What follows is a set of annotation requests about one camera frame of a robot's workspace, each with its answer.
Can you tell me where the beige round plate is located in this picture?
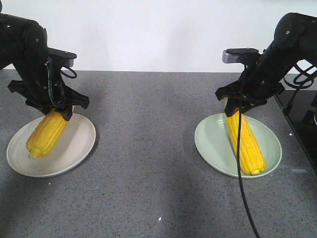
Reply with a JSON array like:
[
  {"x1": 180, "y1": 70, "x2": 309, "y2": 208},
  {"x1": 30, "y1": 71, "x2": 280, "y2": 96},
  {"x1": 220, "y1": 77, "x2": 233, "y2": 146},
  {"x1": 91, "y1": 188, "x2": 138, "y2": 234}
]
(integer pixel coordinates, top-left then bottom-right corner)
[{"x1": 6, "y1": 113, "x2": 96, "y2": 178}]

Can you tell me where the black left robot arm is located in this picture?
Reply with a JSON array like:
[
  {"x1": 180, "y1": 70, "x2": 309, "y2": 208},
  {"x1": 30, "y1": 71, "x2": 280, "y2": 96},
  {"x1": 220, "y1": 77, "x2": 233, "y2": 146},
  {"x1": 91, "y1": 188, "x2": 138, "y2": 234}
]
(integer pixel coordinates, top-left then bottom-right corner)
[{"x1": 0, "y1": 14, "x2": 90, "y2": 120}]

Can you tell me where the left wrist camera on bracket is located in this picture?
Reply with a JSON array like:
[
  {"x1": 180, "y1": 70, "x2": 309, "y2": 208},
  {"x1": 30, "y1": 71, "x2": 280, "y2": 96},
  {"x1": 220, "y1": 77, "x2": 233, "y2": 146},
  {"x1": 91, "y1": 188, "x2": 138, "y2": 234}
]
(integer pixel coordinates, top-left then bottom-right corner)
[{"x1": 48, "y1": 48, "x2": 77, "y2": 69}]

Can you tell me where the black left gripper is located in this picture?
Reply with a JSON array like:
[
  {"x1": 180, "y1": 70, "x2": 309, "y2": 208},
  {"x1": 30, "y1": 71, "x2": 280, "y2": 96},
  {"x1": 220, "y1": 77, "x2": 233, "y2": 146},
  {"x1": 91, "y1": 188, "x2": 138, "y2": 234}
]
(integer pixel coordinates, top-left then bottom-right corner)
[{"x1": 8, "y1": 57, "x2": 89, "y2": 121}]

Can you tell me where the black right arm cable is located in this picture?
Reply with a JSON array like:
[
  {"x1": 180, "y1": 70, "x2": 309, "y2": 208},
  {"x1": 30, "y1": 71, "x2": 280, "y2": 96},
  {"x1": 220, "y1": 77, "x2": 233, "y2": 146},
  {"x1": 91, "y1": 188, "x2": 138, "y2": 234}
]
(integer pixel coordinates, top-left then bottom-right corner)
[{"x1": 235, "y1": 59, "x2": 317, "y2": 238}]

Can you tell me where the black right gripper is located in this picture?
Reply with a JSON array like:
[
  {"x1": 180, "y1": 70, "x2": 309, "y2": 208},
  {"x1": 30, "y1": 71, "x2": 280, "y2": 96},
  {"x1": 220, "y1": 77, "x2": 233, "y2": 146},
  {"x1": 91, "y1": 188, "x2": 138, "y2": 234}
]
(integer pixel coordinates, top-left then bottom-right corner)
[{"x1": 215, "y1": 67, "x2": 284, "y2": 117}]

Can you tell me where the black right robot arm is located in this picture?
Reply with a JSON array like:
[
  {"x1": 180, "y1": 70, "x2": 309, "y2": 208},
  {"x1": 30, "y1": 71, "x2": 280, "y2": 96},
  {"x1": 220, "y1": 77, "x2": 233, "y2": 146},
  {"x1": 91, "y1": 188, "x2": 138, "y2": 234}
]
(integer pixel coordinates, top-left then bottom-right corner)
[{"x1": 215, "y1": 13, "x2": 317, "y2": 117}]

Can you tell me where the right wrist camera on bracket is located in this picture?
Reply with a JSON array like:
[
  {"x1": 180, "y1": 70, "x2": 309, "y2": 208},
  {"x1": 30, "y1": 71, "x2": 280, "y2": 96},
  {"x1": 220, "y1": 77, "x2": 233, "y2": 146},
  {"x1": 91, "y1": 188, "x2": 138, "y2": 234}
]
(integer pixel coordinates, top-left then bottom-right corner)
[{"x1": 222, "y1": 48, "x2": 260, "y2": 64}]

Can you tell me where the light green round plate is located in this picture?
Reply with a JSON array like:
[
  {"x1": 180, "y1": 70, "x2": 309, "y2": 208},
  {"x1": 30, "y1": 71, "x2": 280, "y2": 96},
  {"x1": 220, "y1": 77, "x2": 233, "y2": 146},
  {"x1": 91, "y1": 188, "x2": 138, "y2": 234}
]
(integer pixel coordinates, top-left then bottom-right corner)
[{"x1": 195, "y1": 114, "x2": 282, "y2": 179}]

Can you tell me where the black induction cooktop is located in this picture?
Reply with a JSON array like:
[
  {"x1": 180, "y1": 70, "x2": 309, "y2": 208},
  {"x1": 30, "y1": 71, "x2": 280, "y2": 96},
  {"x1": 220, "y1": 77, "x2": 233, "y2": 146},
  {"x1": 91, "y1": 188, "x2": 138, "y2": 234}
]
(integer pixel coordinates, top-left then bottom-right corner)
[{"x1": 274, "y1": 89, "x2": 317, "y2": 171}]

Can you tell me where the yellow corn cob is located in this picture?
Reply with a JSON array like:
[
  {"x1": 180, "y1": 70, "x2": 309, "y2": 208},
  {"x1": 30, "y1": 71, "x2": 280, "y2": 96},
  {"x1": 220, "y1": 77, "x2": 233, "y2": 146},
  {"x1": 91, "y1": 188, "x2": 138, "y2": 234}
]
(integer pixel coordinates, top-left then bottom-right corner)
[
  {"x1": 26, "y1": 111, "x2": 69, "y2": 159},
  {"x1": 225, "y1": 111, "x2": 266, "y2": 176}
]

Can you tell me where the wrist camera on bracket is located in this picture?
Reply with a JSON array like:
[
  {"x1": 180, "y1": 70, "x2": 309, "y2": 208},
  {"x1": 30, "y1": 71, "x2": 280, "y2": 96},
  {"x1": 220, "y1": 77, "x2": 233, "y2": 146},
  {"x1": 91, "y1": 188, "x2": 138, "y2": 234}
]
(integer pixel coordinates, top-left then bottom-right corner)
[
  {"x1": 222, "y1": 48, "x2": 260, "y2": 64},
  {"x1": 48, "y1": 48, "x2": 77, "y2": 69}
]

